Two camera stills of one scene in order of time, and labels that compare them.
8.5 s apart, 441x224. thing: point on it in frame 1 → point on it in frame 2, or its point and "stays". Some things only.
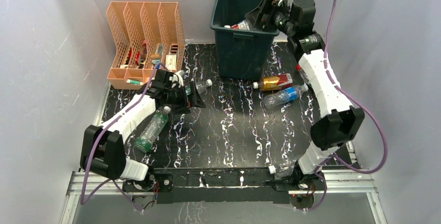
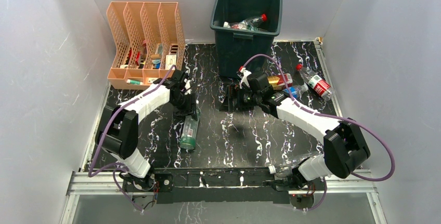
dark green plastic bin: x=242 y=54 stays
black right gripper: x=254 y=17 → x=227 y=105
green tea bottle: x=143 y=143 → x=187 y=140
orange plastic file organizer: x=147 y=36 stays
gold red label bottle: x=274 y=83 stays
